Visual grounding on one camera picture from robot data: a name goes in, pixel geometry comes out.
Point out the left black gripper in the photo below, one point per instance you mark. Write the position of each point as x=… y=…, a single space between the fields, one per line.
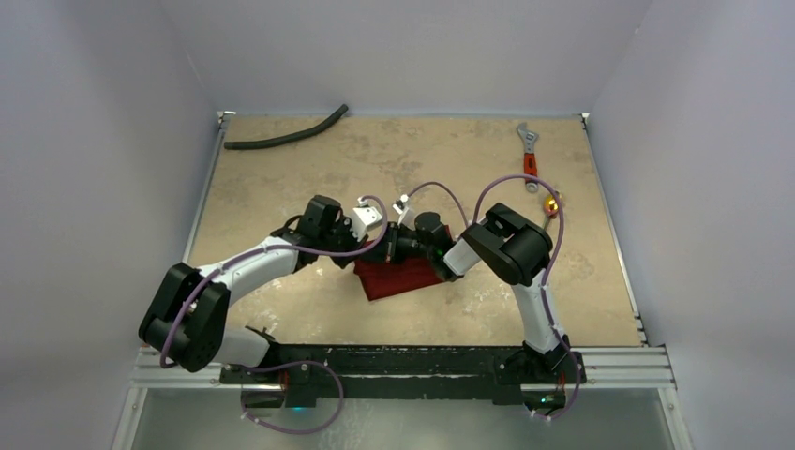
x=344 y=225

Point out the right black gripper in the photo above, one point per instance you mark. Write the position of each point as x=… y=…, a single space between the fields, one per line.
x=402 y=242

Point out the dark red cloth napkin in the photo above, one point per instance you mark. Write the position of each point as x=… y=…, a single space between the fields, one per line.
x=380 y=280

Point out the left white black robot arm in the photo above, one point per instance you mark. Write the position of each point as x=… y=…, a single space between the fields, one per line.
x=186 y=320

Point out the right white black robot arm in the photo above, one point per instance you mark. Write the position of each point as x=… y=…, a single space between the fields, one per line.
x=518 y=251

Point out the black foam tube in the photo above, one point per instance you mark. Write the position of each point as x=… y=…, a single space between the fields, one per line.
x=294 y=137

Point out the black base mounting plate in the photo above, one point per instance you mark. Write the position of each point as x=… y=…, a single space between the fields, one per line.
x=504 y=375

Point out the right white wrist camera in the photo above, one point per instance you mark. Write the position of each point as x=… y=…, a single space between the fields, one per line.
x=405 y=213

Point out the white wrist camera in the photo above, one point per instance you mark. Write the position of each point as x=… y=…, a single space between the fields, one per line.
x=405 y=213
x=364 y=218

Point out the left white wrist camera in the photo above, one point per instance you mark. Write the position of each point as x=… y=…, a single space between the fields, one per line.
x=364 y=218

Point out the adjustable wrench red handle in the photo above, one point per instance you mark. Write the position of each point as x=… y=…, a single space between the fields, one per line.
x=529 y=139

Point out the aluminium rail frame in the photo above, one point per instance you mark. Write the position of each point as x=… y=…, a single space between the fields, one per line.
x=459 y=167

